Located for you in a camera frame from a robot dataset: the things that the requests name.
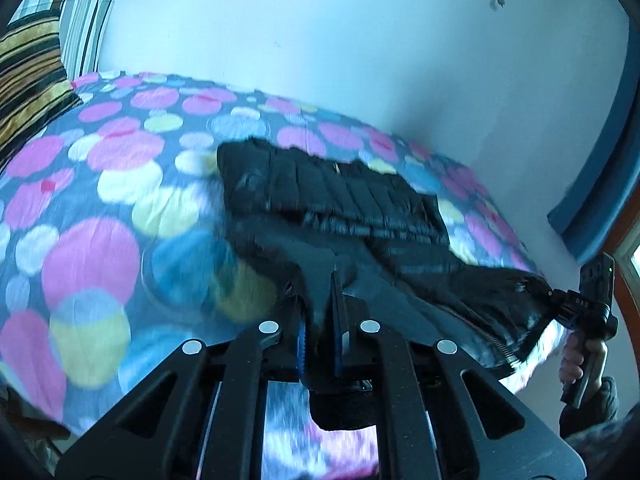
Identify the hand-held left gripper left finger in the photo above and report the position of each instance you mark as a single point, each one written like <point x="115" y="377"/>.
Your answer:
<point x="301" y="347"/>

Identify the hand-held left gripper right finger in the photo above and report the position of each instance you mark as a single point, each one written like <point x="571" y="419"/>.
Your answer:
<point x="339" y="347"/>

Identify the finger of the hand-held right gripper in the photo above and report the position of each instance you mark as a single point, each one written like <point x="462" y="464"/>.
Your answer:
<point x="554" y="297"/>

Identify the black puffer jacket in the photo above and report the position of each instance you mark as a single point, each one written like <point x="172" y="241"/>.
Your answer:
<point x="350" y="200"/>

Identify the person's right forearm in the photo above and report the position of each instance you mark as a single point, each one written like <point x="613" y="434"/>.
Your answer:
<point x="607" y="405"/>

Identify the person's right hand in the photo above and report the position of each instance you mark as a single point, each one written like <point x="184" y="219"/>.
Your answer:
<point x="574" y="365"/>

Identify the blue curtain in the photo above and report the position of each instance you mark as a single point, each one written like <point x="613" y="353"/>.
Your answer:
<point x="600" y="210"/>

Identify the polka dot bed sheet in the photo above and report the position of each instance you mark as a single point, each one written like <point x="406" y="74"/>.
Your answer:
<point x="100" y="160"/>

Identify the yellow black striped pillow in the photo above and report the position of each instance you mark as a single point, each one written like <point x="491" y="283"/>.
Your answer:
<point x="30" y="80"/>

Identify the striped padded headboard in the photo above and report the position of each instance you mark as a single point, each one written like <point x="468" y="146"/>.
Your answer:
<point x="85" y="20"/>

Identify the wooden window frame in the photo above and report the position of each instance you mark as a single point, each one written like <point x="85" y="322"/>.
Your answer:
<point x="625" y="295"/>

